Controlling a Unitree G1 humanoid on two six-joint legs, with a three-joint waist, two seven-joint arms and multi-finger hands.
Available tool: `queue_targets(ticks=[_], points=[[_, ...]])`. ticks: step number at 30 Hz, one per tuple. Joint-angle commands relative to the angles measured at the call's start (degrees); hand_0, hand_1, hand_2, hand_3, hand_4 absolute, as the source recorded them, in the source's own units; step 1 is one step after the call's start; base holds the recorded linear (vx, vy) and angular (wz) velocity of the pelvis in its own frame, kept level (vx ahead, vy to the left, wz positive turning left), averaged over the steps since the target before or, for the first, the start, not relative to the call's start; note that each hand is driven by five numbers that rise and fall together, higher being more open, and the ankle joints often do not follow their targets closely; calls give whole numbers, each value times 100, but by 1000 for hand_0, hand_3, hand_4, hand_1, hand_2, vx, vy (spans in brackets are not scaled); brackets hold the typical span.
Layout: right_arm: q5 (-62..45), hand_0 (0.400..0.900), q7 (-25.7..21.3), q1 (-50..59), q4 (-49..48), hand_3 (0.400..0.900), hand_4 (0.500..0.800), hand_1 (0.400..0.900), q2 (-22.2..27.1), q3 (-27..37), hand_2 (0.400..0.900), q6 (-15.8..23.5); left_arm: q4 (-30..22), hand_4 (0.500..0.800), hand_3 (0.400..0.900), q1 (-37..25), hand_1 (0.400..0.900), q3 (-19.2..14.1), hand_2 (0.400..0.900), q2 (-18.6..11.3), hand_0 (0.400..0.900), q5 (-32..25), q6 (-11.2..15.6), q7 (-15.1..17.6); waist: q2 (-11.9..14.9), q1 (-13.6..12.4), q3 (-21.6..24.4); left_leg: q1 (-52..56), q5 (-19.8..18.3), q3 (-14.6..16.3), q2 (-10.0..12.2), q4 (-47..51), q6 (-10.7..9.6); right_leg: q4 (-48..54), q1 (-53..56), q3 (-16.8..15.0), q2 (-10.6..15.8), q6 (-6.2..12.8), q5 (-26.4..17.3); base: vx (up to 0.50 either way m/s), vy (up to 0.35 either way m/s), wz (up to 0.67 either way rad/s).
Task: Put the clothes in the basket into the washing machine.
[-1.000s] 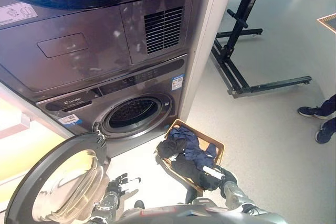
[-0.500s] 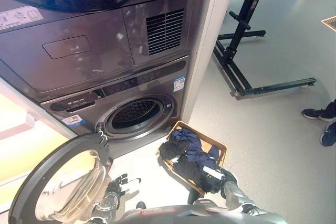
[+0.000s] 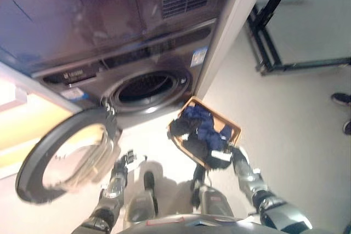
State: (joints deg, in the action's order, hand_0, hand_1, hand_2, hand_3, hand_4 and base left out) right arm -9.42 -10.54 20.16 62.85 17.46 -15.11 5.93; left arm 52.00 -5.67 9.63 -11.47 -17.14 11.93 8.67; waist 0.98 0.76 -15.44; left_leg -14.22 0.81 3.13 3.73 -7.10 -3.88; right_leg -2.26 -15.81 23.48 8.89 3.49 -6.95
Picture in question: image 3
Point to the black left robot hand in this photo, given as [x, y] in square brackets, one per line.
[130, 157]

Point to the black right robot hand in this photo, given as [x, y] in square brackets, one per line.
[220, 157]

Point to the black garment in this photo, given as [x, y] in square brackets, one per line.
[196, 146]

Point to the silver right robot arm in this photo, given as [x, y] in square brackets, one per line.
[252, 182]

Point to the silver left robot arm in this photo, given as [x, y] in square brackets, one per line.
[112, 190]

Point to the brown wicker laundry basket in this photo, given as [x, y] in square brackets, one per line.
[233, 130]

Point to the dark grey washing machine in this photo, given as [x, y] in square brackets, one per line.
[90, 86]

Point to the round washing machine door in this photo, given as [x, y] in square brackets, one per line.
[35, 162]

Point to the dark blue garment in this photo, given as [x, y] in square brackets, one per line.
[205, 127]

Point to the silver right robot leg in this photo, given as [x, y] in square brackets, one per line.
[214, 201]

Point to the silver robot leg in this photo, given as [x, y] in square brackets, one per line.
[142, 204]
[214, 201]

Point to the silver left robot leg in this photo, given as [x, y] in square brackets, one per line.
[142, 204]

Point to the dark robot torso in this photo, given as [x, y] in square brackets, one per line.
[192, 224]

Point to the blue sticker on washer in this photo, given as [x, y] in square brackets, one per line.
[72, 94]

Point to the washer detergent drawer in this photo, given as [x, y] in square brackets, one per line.
[72, 74]

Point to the blue energy label sticker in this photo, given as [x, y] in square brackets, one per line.
[198, 56]

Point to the white and yellow counter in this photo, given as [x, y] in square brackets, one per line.
[24, 124]

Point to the dark sneaker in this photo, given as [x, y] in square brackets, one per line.
[347, 127]
[342, 99]

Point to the white cabinet side panel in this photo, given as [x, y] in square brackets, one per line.
[233, 25]

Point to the dark grey stacked dryer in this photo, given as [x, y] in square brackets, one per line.
[82, 12]

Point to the black metal frame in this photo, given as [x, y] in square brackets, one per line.
[264, 39]

